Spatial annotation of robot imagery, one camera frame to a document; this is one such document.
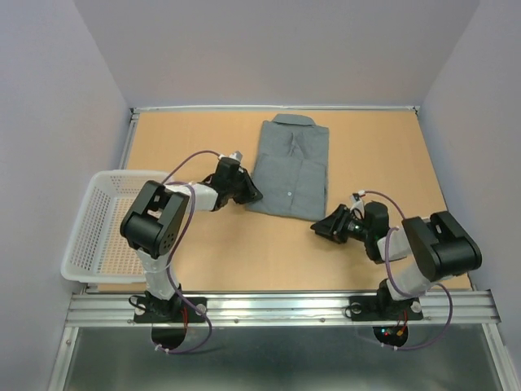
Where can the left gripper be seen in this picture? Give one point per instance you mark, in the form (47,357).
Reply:
(251,192)

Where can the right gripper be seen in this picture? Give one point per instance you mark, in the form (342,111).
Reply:
(331,226)

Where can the grey long sleeve shirt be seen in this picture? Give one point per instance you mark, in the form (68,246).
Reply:
(291,168)

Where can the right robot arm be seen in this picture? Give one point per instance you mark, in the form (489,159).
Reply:
(439,245)

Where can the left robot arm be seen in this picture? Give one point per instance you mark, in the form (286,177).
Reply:
(158,220)

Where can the white plastic basket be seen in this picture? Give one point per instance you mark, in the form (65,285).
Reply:
(96,252)

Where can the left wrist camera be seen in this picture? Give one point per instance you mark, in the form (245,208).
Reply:
(237,155)

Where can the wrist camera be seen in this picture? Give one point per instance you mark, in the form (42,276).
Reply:
(357,202)
(237,155)

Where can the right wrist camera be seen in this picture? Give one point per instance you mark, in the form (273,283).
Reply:
(357,202)

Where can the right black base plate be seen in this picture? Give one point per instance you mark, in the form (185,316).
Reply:
(372,309)

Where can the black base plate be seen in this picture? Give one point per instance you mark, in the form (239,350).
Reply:
(372,309)
(150,309)

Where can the aluminium mounting rail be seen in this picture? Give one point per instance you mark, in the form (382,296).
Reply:
(267,309)

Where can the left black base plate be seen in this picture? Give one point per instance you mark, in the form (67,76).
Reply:
(150,309)

